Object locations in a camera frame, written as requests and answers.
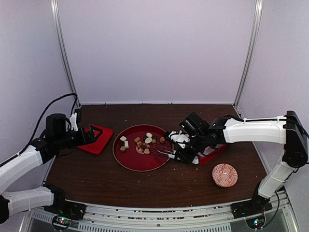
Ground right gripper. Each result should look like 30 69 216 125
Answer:
174 133 208 164

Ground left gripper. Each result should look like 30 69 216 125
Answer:
55 125 103 150

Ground metal serving tongs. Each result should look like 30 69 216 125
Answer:
148 144 175 158

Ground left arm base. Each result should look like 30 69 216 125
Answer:
43 200 86 231

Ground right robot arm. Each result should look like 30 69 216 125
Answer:
165 111 309 214

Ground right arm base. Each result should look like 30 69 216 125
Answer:
230 200 273 230

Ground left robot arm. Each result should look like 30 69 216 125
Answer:
0 126 103 223

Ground red chocolate box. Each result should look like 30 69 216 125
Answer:
197 145 226 165

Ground red box lid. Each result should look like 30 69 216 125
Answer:
78 124 113 155

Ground round red tray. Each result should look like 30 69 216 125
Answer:
112 124 173 172

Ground red patterned bowl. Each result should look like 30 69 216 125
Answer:
212 163 239 188

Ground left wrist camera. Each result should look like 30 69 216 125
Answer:
45 108 82 136

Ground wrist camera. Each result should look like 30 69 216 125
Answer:
45 108 82 136
165 112 210 149

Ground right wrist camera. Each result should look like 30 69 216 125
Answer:
165 112 210 149

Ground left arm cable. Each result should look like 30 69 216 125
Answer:
14 93 81 155

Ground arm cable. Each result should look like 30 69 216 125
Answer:
14 93 81 155
288 113 309 167

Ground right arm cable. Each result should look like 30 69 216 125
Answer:
288 113 309 167

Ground front aluminium rail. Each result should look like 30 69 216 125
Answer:
19 190 301 232

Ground left aluminium post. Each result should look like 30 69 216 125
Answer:
50 0 77 94

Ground aluminium post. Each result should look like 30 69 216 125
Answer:
233 0 264 108
50 0 77 94

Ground right aluminium post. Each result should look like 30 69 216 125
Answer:
233 0 264 108

